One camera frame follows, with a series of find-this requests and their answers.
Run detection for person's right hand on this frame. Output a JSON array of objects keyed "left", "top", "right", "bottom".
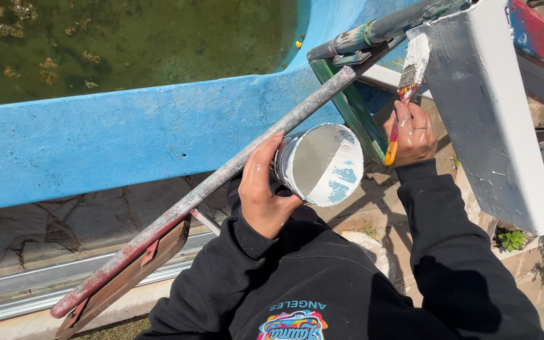
[{"left": 383, "top": 100, "right": 438, "bottom": 168}]

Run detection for person's left hand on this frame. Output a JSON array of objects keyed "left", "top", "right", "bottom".
[{"left": 238, "top": 130, "right": 304, "bottom": 240}]

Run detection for white paint can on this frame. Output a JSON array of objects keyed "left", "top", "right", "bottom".
[{"left": 272, "top": 123, "right": 364, "bottom": 207}]

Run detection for paintbrush with red yellow handle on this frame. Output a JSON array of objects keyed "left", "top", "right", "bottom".
[{"left": 385, "top": 33, "right": 432, "bottom": 167}]

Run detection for paint-stained metal ladder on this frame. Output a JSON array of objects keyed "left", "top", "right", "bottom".
[{"left": 50, "top": 0, "right": 473, "bottom": 340}]

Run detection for white painted crossbar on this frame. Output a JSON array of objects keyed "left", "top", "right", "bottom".
[{"left": 357, "top": 54, "right": 544, "bottom": 116}]

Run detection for white painted beam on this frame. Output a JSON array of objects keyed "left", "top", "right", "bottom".
[{"left": 406, "top": 0, "right": 544, "bottom": 236}]

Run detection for black printed hoodie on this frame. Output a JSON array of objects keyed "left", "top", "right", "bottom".
[{"left": 135, "top": 159, "right": 544, "bottom": 340}]

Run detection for white rounded stone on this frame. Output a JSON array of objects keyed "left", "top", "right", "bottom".
[{"left": 340, "top": 230, "right": 398, "bottom": 284}]

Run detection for small green plant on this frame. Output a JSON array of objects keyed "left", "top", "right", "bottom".
[{"left": 496, "top": 229, "right": 530, "bottom": 253}]

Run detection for blue pool with green water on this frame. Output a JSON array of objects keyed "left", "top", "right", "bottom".
[{"left": 0, "top": 0, "right": 424, "bottom": 214}]

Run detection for grey metal floor rail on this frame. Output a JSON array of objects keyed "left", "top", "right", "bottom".
[{"left": 0, "top": 231, "right": 218, "bottom": 329}]

